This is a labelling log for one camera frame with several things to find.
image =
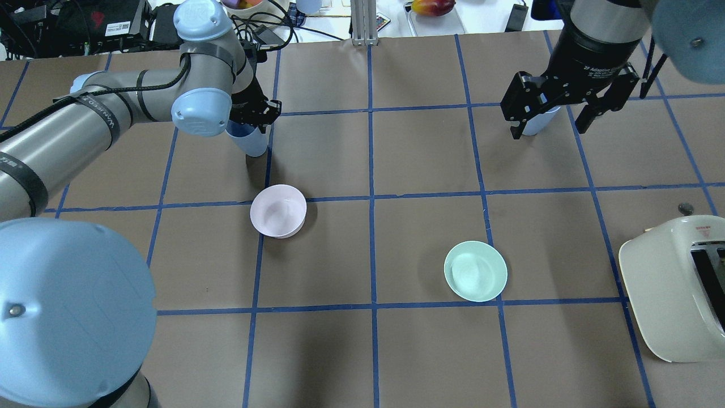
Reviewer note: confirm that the remote control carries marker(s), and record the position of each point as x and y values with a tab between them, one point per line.
382	21

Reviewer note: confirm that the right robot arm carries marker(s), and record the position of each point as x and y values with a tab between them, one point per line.
689	33

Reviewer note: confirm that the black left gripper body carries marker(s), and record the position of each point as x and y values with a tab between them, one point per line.
252	104

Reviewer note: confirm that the black power adapter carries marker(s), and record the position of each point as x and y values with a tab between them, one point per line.
517	18

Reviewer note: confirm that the light blue cup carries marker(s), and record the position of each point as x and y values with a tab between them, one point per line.
533	126
250	139

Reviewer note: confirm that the aluminium frame post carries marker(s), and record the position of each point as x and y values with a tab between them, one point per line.
364	23

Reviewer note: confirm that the red apple on tray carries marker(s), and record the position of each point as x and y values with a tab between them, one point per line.
432	7

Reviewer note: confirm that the cream white toaster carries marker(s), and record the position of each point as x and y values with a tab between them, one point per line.
673	274

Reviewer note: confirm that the black computer box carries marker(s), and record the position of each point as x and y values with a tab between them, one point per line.
48	29

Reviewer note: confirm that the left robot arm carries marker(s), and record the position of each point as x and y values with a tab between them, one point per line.
78	298

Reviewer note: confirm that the mint green bowl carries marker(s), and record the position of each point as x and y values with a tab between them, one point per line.
475	271

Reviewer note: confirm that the pink bowl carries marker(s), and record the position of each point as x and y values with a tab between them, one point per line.
278	211

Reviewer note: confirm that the bowl of foam cubes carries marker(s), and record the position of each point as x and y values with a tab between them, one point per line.
249	8

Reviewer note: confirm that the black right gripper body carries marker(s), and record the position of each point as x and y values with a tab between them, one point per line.
589	56

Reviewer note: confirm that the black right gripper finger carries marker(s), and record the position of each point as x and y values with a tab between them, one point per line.
590	112
516	127

